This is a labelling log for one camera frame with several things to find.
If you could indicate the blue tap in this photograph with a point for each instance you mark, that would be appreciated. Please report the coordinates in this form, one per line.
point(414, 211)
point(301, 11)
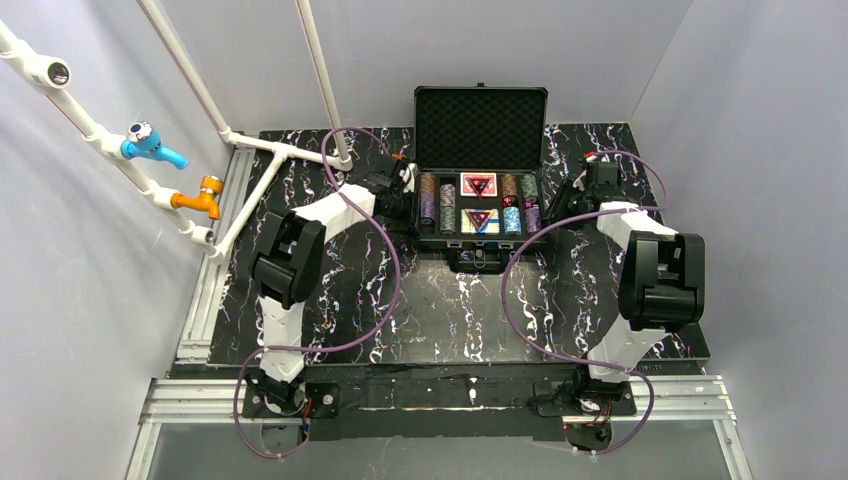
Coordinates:
point(143, 140)

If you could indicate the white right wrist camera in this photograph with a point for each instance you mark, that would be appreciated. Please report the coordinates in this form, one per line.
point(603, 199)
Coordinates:
point(579, 181)

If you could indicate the green chip stack in case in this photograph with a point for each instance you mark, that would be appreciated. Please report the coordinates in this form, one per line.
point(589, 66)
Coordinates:
point(529, 188)

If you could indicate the light blue chip stack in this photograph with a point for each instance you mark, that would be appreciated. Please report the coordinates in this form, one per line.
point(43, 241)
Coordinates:
point(512, 220)

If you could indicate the brown chip stack in case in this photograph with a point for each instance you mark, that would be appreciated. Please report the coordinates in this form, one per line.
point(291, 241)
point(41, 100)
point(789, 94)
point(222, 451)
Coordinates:
point(509, 186)

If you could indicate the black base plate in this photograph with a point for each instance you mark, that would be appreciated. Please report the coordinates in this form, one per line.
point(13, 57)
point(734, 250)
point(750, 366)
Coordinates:
point(419, 400)

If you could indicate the orange tap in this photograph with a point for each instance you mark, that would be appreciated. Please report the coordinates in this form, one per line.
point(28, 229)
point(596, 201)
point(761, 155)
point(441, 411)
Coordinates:
point(206, 200)

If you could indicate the grey pink chip stack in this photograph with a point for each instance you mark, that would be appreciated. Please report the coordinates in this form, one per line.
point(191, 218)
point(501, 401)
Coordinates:
point(447, 195)

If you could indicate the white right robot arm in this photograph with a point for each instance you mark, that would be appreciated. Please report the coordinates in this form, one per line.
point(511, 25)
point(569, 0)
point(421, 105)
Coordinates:
point(661, 287)

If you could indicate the dark green chip stack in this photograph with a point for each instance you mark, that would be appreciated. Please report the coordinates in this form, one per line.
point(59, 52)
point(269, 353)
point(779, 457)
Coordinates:
point(447, 220)

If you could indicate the red card deck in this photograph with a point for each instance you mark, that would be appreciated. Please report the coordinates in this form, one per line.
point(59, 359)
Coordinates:
point(477, 173)

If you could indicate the aluminium rail frame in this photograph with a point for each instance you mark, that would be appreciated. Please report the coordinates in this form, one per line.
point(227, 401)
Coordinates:
point(186, 432)

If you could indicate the black poker case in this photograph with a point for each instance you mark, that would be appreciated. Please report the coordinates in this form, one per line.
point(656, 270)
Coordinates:
point(478, 150)

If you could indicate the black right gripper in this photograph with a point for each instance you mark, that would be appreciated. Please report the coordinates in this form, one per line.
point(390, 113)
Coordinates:
point(563, 201)

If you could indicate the purple chip stack in case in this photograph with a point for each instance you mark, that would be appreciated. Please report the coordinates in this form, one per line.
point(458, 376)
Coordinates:
point(533, 222)

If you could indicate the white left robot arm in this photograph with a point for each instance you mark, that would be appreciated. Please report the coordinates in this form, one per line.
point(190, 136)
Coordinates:
point(287, 268)

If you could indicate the red triangle dealer button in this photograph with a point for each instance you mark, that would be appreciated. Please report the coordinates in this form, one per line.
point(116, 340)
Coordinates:
point(478, 218)

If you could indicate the white pvc pipe frame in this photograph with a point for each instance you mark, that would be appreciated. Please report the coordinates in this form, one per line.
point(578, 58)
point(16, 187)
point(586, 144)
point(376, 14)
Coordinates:
point(50, 76)

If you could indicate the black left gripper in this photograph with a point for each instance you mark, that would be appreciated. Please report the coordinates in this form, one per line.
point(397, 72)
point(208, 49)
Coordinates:
point(403, 195)

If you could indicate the blue card deck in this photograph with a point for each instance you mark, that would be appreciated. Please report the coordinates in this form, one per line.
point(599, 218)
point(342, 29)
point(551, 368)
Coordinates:
point(467, 225)

